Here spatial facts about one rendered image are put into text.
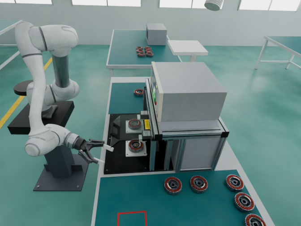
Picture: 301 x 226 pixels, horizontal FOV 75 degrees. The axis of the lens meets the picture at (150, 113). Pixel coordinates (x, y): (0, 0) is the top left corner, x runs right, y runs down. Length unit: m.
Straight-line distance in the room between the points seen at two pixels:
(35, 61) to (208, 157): 1.19
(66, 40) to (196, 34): 5.23
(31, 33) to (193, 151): 1.14
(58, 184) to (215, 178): 1.60
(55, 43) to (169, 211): 1.16
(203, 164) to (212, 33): 5.32
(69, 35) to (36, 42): 0.18
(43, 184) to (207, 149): 1.74
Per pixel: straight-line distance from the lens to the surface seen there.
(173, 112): 1.17
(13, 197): 2.49
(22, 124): 1.85
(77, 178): 2.35
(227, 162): 1.58
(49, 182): 2.42
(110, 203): 1.29
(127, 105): 1.96
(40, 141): 1.13
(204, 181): 1.37
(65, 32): 1.31
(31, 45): 1.28
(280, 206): 2.53
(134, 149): 1.44
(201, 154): 1.34
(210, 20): 6.29
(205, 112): 1.23
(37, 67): 1.28
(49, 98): 1.77
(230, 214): 1.35
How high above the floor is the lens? 1.87
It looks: 37 degrees down
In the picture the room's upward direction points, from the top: 3 degrees clockwise
